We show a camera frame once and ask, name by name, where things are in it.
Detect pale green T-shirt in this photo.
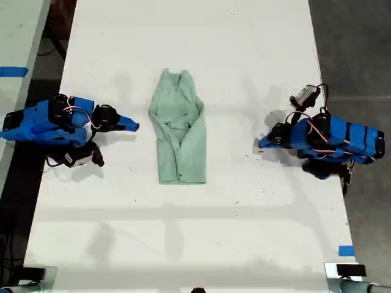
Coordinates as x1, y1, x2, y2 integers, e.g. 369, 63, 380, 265
148, 68, 208, 186

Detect long blue tape strip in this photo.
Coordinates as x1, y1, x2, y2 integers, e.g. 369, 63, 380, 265
0, 66, 30, 78

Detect white side bench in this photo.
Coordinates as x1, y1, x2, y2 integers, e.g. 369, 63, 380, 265
0, 0, 52, 192

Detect short blue tape strip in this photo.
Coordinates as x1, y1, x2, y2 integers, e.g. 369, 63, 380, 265
338, 245, 356, 258

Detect small black box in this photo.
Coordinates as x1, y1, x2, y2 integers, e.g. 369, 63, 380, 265
20, 266, 46, 283
335, 264, 367, 278

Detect clear box stand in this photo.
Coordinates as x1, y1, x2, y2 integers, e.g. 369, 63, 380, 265
17, 265, 58, 287

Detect grey tube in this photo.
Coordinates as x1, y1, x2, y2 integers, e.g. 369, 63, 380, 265
329, 278, 391, 293
0, 281, 42, 293

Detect grey white camera box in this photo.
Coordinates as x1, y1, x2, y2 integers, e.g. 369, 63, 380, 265
289, 85, 322, 110

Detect black camera box, white label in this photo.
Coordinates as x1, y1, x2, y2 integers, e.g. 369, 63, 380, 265
62, 145, 106, 169

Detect black camera cable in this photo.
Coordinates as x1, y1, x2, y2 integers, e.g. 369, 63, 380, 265
315, 82, 331, 114
45, 156, 67, 168

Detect black floor cables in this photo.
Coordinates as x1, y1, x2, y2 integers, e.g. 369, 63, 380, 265
0, 233, 26, 277

